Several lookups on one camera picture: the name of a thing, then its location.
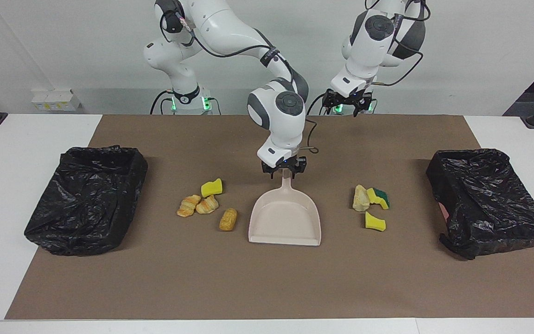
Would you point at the brown oval bread roll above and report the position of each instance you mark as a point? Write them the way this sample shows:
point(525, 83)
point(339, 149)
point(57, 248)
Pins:
point(228, 219)

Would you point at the brown paper table mat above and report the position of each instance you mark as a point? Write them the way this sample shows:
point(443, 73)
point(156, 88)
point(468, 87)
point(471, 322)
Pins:
point(267, 278)

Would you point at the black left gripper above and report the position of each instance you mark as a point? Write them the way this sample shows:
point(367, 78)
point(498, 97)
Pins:
point(348, 99)

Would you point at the yellow notched sponge piece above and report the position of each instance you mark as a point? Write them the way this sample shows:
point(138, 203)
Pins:
point(211, 188)

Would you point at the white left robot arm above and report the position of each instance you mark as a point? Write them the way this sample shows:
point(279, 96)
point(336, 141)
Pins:
point(364, 55)

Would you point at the plain white electrical box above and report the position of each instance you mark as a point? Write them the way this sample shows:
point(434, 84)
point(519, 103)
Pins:
point(63, 99)

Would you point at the beige plastic dustpan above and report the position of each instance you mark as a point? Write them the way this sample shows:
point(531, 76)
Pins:
point(285, 218)

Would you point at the pale bread chunk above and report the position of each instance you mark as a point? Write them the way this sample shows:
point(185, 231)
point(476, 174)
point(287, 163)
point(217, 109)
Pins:
point(360, 198)

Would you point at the bag-lined bin showing pink side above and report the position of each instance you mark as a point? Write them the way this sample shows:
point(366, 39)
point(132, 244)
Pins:
point(480, 199)

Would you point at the yellow and green sponge piece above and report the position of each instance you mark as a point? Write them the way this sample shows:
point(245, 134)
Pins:
point(377, 197)

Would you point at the pale striped croissant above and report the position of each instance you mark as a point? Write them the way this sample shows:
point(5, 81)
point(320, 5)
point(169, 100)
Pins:
point(207, 205)

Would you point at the black bag-lined trash bin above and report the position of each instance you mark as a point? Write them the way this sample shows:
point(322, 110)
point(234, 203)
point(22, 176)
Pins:
point(86, 199)

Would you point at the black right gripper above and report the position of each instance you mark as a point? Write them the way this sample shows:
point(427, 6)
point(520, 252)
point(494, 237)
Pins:
point(284, 163)

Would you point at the orange striped croissant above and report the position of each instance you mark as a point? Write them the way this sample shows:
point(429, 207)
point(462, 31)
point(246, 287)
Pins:
point(188, 206)

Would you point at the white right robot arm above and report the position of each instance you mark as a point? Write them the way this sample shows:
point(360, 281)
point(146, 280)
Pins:
point(220, 23)

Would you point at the yellow wedge sponge piece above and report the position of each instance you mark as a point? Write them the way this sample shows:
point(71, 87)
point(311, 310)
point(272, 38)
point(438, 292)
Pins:
point(375, 222)

